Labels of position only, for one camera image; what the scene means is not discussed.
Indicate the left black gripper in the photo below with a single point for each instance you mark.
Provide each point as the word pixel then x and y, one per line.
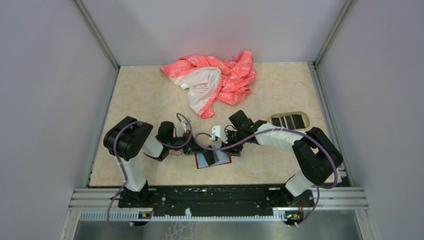
pixel 192 146

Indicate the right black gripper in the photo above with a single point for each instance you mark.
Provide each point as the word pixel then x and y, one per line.
pixel 235 152

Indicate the red card holder wallet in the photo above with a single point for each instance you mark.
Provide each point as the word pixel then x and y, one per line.
pixel 223 160

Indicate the black credit card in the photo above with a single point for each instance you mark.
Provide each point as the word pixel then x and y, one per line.
pixel 210 158

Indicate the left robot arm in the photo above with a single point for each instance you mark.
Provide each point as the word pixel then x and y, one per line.
pixel 130 137

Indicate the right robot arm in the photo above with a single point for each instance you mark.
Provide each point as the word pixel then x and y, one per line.
pixel 316 155

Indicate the beige oval card tray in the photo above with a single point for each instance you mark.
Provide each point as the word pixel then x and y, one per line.
pixel 296 120

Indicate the pink and white cloth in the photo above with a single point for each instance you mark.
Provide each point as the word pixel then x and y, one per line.
pixel 209 79

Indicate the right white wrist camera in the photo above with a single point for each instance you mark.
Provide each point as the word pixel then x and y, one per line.
pixel 218 132

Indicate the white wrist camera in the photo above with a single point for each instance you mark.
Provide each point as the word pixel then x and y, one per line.
pixel 186 124
pixel 218 132

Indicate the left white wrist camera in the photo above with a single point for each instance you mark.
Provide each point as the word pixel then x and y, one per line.
pixel 186 124

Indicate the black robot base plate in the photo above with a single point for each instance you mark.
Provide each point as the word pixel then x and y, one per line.
pixel 237 200

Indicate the aluminium front frame rail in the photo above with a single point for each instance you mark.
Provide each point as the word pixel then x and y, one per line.
pixel 96 205

